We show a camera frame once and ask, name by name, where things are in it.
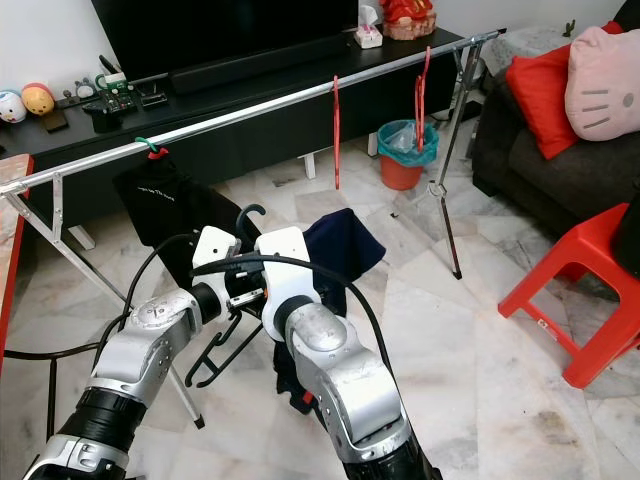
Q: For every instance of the navy garment red stripes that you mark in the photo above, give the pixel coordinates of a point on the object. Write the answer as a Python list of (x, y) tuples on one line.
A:
[(350, 245)]

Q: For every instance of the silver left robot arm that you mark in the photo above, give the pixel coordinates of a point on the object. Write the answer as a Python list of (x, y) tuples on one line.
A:
[(155, 335)]

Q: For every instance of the green-hooked red hanger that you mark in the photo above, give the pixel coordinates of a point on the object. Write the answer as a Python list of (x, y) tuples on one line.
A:
[(153, 150)]

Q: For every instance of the red plastic hanger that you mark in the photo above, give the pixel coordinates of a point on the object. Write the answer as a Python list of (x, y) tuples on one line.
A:
[(337, 135), (422, 105)]

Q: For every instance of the black TV console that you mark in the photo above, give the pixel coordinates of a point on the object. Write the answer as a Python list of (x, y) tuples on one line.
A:
[(280, 135)]

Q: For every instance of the orange bin green liner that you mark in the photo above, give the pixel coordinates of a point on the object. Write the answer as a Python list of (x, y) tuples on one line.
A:
[(400, 175)]

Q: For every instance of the silver metal clothes rack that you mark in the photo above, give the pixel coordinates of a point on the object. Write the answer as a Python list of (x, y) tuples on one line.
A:
[(280, 105)]

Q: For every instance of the black digital clock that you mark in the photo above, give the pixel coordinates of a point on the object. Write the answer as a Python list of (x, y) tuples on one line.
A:
[(154, 98)]

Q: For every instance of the black angular gadget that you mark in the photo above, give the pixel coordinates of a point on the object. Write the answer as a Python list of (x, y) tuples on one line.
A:
[(105, 120)]

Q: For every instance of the black soundbar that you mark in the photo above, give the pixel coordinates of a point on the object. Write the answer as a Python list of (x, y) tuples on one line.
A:
[(260, 67)]

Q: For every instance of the green circuit board device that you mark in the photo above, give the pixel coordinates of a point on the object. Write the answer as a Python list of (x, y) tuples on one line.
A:
[(117, 100)]

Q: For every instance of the black smartphone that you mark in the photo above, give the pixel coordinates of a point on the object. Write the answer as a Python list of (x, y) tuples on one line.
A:
[(56, 122)]

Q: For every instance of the grey Totoro figurine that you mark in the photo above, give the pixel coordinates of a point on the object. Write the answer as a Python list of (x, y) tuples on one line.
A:
[(84, 92)]

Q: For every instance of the black flat-screen television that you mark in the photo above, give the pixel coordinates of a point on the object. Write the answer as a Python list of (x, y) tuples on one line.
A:
[(220, 30)]

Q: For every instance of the white tissue box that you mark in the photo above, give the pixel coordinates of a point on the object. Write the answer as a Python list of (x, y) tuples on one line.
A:
[(367, 37)]

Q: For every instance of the yellow round plush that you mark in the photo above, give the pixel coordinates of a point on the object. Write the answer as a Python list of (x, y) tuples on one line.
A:
[(38, 100)]

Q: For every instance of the white round plush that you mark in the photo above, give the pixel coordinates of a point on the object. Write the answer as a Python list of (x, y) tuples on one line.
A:
[(13, 107)]

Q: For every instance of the dark brown sofa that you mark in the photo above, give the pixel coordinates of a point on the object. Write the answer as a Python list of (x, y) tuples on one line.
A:
[(530, 170)]

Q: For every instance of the red laughing Buddha statue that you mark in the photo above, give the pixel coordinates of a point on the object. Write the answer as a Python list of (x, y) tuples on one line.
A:
[(407, 18)]

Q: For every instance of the red plastic stool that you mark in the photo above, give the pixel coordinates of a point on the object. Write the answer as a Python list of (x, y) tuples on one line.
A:
[(580, 275)]

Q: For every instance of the red cushion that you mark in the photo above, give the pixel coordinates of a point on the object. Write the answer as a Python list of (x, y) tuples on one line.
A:
[(540, 100)]

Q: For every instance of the grey lace-covered side table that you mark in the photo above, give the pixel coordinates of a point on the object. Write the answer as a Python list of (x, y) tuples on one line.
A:
[(525, 45)]

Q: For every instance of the pink Hello Kitty pillow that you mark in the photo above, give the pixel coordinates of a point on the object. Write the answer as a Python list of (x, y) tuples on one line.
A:
[(605, 85)]

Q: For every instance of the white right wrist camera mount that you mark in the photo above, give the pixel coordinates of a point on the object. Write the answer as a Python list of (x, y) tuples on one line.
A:
[(282, 290)]

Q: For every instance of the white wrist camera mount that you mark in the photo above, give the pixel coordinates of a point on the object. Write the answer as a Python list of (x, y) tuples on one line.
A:
[(215, 255), (282, 290)]

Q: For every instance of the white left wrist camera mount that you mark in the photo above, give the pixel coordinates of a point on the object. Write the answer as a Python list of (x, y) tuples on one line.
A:
[(215, 255)]

